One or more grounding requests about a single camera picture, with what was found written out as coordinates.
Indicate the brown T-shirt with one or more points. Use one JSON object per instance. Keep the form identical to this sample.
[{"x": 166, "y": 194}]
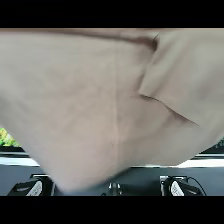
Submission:
[{"x": 83, "y": 100}]

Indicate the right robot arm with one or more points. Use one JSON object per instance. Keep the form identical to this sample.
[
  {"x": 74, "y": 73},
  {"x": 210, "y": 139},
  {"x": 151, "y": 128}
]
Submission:
[{"x": 178, "y": 187}]

